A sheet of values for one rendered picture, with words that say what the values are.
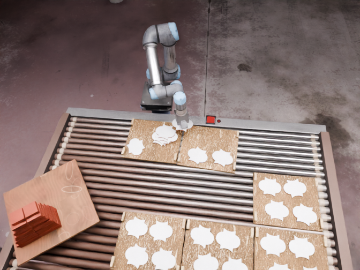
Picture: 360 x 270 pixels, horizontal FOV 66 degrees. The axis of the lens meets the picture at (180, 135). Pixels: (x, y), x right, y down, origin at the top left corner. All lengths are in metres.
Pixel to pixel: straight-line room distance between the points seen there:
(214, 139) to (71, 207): 1.08
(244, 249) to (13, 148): 2.91
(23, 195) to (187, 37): 3.20
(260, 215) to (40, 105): 3.10
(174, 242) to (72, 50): 3.52
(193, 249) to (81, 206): 0.75
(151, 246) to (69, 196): 0.62
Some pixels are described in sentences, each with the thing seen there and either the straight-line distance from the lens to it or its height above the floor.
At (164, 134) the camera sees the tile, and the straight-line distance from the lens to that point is 2.07.
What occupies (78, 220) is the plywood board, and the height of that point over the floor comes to 1.04.
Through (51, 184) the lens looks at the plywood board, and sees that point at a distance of 2.07.
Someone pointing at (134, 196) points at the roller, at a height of 0.92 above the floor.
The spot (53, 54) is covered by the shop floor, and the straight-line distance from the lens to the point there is 4.72.
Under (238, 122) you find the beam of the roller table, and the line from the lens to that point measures 2.22.
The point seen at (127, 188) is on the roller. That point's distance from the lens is 2.00.
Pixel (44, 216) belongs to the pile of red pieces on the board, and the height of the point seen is 1.23.
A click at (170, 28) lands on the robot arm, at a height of 1.58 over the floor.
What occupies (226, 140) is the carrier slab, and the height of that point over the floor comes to 0.94.
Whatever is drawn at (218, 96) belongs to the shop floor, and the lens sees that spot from 3.58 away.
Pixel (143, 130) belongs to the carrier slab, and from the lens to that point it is 2.18.
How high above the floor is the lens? 2.71
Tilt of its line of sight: 57 degrees down
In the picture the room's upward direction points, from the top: 7 degrees counter-clockwise
